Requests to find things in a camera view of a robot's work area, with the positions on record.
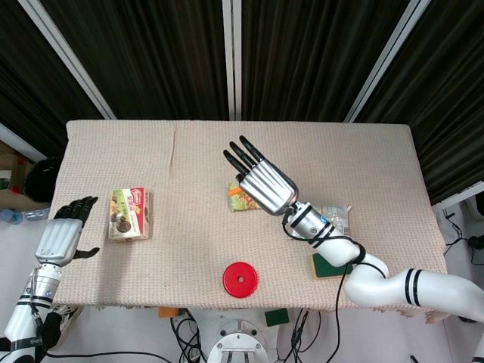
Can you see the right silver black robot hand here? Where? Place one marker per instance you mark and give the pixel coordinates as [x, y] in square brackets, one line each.
[267, 186]

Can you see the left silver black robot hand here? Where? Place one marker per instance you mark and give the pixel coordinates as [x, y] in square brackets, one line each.
[60, 236]

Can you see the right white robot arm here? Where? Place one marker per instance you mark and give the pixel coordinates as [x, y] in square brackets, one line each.
[363, 264]

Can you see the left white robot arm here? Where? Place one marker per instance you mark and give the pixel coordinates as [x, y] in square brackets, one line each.
[28, 306]

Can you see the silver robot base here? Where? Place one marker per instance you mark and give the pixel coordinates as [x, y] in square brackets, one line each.
[238, 342]

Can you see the green snack packet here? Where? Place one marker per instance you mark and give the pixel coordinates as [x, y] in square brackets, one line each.
[242, 202]

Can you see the plastic water bottle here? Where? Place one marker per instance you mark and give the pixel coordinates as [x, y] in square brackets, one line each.
[22, 215]

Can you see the black bag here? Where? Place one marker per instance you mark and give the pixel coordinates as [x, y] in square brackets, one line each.
[41, 180]

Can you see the beige woven tablecloth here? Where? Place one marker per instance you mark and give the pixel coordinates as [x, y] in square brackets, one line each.
[211, 162]

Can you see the chocolate snack box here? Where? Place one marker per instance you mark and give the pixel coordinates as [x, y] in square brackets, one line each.
[129, 218]

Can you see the cardboard box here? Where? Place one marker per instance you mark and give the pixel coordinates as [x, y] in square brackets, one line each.
[10, 175]

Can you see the clear green snack bag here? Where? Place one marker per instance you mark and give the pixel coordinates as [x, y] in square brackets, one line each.
[340, 219]

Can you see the red round disc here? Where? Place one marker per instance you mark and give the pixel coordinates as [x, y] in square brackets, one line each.
[240, 279]

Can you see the green yellow scrubbing sponge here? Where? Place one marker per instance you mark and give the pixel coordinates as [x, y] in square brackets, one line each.
[325, 269]

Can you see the orange block under table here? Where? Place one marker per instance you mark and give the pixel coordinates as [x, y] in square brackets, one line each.
[167, 311]

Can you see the green block under table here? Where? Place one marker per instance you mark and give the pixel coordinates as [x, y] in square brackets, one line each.
[277, 317]

